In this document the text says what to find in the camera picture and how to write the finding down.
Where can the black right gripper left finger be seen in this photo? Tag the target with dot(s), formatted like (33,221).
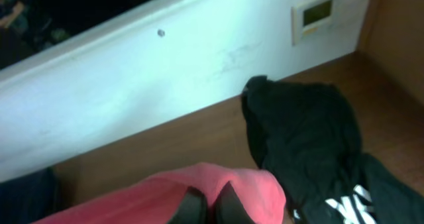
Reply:
(192,209)

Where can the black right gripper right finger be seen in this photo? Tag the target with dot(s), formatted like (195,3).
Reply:
(229,209)

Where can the orange red printed t-shirt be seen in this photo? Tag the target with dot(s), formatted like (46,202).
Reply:
(156,198)

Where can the crumpled black printed garment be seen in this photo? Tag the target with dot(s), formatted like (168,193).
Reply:
(307,136)

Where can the folded navy blue garment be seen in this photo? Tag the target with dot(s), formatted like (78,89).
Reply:
(30,198)

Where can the beige wall socket plate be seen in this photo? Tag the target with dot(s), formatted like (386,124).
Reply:
(312,17)

